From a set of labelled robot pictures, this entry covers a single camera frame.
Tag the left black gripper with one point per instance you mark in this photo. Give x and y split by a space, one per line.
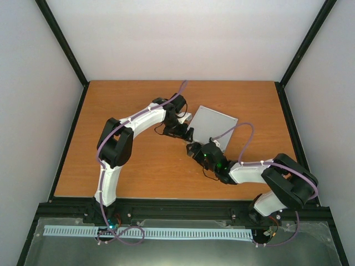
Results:
181 133

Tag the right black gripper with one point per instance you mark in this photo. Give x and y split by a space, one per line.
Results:
196 146

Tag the aluminium poker case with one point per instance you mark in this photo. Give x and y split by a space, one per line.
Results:
208 123

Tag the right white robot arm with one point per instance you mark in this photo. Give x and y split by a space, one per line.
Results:
291 185

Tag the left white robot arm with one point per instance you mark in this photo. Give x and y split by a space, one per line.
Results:
115 145

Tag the left green lit circuit board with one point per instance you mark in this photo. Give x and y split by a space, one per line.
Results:
114 224

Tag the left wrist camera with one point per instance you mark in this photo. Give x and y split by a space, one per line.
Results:
185 117

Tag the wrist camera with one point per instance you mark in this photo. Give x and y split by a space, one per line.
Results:
212 152
185 117

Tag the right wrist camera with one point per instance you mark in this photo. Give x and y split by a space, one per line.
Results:
212 152

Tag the black aluminium frame rail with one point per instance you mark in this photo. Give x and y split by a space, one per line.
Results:
130 211

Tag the light blue slotted cable duct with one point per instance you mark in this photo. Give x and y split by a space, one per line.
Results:
151 233

